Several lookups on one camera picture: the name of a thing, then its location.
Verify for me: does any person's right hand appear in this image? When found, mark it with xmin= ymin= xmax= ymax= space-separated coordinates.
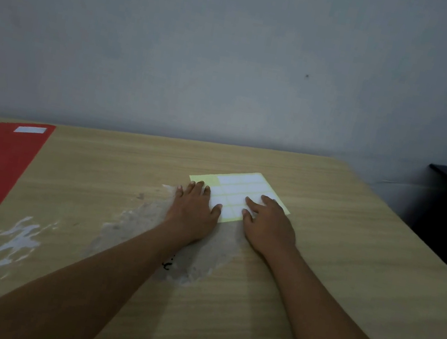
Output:
xmin=234 ymin=193 xmax=304 ymax=265

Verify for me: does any person's left hand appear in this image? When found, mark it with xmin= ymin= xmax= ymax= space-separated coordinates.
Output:
xmin=161 ymin=176 xmax=227 ymax=249

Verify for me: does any person's right forearm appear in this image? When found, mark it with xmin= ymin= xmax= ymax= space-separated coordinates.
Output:
xmin=245 ymin=242 xmax=447 ymax=339

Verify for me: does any yellow sheet of white stickers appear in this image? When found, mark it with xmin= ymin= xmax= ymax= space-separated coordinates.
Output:
xmin=182 ymin=161 xmax=296 ymax=235

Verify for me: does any person's left forearm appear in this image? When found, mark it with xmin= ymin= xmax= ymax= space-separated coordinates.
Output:
xmin=0 ymin=190 xmax=204 ymax=339

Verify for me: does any white rectangular sticker label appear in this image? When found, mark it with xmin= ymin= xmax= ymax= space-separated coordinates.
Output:
xmin=14 ymin=123 xmax=47 ymax=138

